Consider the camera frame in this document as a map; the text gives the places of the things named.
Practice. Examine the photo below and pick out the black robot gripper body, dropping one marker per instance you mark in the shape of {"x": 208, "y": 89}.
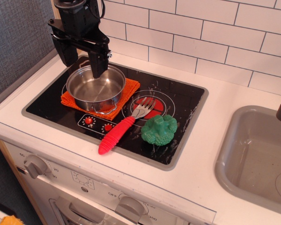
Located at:
{"x": 79, "y": 23}

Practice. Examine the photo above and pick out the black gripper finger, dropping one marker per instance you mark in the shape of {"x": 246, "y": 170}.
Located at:
{"x": 99, "y": 59}
{"x": 66, "y": 51}

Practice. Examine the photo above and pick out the green toy broccoli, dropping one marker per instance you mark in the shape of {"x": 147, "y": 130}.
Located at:
{"x": 159, "y": 130}

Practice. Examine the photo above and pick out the black toy stove top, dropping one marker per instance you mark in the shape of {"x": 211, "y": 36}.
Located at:
{"x": 180, "y": 100}

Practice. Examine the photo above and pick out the stainless steel pot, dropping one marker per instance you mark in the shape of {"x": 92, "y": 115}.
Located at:
{"x": 100, "y": 95}

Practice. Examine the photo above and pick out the orange cloth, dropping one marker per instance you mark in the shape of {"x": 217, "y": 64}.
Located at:
{"x": 130, "y": 88}

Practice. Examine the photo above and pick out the grey left oven knob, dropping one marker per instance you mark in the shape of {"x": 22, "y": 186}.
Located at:
{"x": 35, "y": 166}

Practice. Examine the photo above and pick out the grey oven knob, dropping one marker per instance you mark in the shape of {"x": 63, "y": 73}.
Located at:
{"x": 35, "y": 166}
{"x": 130, "y": 209}

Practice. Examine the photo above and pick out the grey right oven knob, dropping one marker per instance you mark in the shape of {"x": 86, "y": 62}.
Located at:
{"x": 130, "y": 209}

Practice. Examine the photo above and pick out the orange object bottom left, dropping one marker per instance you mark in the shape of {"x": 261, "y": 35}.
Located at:
{"x": 11, "y": 220}

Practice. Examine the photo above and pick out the grey sink basin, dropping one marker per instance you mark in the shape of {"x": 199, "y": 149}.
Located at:
{"x": 249, "y": 162}

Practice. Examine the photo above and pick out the red handled metal fork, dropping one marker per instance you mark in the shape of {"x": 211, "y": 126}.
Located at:
{"x": 116, "y": 133}

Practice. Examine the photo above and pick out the grey oven door handle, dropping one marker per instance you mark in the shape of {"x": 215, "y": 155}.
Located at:
{"x": 80, "y": 213}

